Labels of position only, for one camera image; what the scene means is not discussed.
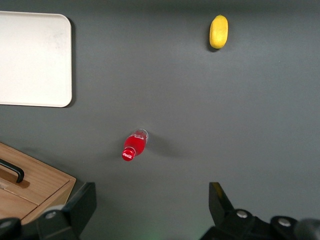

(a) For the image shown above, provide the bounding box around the wooden pull-out drawer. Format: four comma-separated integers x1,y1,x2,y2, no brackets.
0,186,39,221

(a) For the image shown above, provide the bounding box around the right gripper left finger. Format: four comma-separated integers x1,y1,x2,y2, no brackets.
37,181,98,240

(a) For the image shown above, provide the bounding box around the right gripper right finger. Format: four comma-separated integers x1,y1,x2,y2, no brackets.
199,181,273,240

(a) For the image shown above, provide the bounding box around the red Coca-Cola bottle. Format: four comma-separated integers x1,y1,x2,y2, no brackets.
121,128,150,163

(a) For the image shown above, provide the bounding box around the wooden drawer below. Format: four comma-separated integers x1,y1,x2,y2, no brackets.
0,143,74,206

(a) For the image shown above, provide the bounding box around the wooden drawer cabinet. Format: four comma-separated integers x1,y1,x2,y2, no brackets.
0,141,77,226

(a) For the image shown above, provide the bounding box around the beige plastic tray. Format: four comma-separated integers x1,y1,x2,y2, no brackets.
0,10,73,109

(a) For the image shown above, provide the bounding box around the yellow lemon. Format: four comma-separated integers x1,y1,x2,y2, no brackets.
209,14,229,50

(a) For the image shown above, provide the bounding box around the black handle of drawer below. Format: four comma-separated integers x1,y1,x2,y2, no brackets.
0,157,25,185

